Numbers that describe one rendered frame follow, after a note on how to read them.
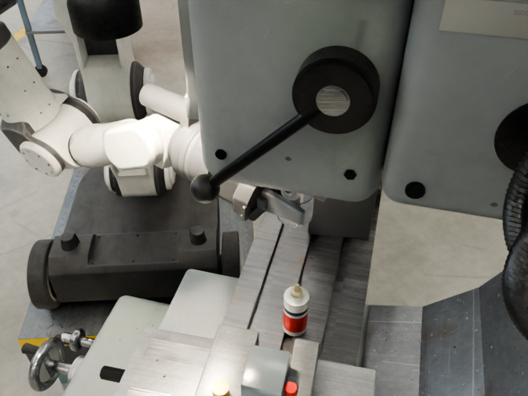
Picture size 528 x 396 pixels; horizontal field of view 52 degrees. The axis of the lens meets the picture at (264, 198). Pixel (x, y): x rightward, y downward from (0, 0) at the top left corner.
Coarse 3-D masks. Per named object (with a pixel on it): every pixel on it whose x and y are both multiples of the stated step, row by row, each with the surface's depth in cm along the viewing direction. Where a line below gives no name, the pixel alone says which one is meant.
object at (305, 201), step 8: (280, 192) 66; (296, 192) 65; (296, 200) 66; (304, 200) 66; (312, 200) 67; (304, 208) 67; (312, 208) 69; (312, 216) 70; (288, 224) 69; (296, 224) 68; (304, 224) 69
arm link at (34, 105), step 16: (16, 48) 82; (0, 64) 80; (16, 64) 83; (32, 64) 87; (0, 80) 82; (16, 80) 83; (32, 80) 85; (0, 96) 83; (16, 96) 84; (32, 96) 86; (48, 96) 89; (64, 96) 93; (0, 112) 87; (16, 112) 86; (32, 112) 87; (48, 112) 89; (96, 112) 95; (16, 128) 87; (32, 128) 88; (16, 144) 91; (32, 144) 88; (32, 160) 91; (48, 160) 88
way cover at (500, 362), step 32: (480, 288) 92; (384, 320) 99; (416, 320) 97; (448, 320) 92; (480, 320) 87; (384, 352) 94; (416, 352) 92; (448, 352) 88; (480, 352) 83; (512, 352) 77; (384, 384) 89; (416, 384) 87; (448, 384) 83; (480, 384) 79; (512, 384) 74
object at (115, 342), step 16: (128, 304) 118; (144, 304) 118; (160, 304) 118; (112, 320) 115; (128, 320) 115; (144, 320) 115; (160, 320) 115; (112, 336) 112; (128, 336) 112; (96, 352) 109; (112, 352) 109; (128, 352) 109; (80, 368) 106; (96, 368) 106; (80, 384) 104; (96, 384) 104; (112, 384) 104
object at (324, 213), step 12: (324, 204) 101; (336, 204) 100; (348, 204) 100; (360, 204) 100; (372, 204) 99; (324, 216) 103; (336, 216) 102; (348, 216) 102; (360, 216) 101; (312, 228) 105; (324, 228) 105; (336, 228) 104; (348, 228) 104; (360, 228) 103
